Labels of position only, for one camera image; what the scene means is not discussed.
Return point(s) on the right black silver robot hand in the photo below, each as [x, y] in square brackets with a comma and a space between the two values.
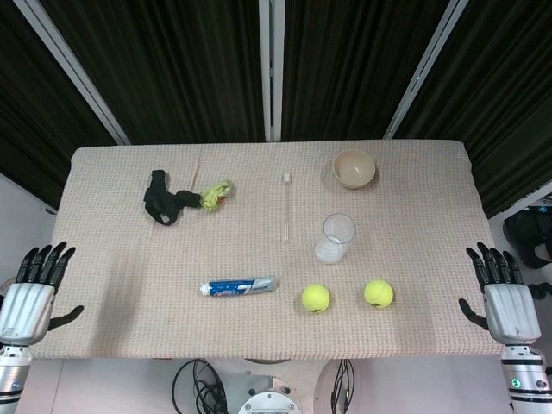
[513, 312]

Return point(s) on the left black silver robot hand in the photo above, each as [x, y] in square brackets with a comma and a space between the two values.
[26, 310]

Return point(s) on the yellow tennis ball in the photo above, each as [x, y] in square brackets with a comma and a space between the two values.
[315, 297]
[378, 293]

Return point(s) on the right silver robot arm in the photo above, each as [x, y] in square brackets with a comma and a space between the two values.
[524, 379]

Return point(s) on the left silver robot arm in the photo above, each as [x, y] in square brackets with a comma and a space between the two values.
[13, 375]

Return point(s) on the clear plastic cup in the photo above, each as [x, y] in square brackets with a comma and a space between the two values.
[334, 246]

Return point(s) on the black device with cyan light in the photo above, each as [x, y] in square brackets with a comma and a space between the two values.
[528, 237]

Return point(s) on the black curtain panel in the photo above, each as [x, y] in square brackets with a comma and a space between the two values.
[26, 121]
[345, 64]
[504, 108]
[172, 64]

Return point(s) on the blue white toothpaste tube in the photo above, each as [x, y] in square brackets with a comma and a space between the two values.
[237, 286]

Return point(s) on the beige bowl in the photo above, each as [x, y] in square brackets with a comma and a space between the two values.
[353, 170]

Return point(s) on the pink waffle-weave tablecloth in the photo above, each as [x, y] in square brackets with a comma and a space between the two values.
[241, 328]

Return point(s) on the yellow-green snack wrapper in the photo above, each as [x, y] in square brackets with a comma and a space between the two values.
[214, 195]

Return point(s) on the clear glass test tube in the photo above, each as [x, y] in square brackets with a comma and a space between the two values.
[286, 207]

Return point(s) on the silver robot torso base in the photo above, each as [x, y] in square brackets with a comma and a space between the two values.
[269, 399]

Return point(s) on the white frame post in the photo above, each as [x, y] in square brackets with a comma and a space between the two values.
[420, 73]
[73, 69]
[271, 69]

